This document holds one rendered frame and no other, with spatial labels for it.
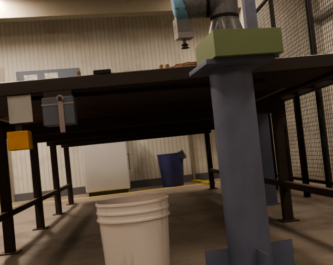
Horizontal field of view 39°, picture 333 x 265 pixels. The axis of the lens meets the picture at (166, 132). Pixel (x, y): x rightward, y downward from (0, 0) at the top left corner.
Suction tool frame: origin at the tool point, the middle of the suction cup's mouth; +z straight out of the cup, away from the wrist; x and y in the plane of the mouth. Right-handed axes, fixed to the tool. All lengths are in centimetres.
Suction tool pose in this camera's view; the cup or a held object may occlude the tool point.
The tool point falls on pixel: (185, 48)
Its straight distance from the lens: 241.2
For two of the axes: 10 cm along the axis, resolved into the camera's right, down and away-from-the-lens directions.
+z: 1.0, 9.9, -0.4
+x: 2.8, -0.7, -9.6
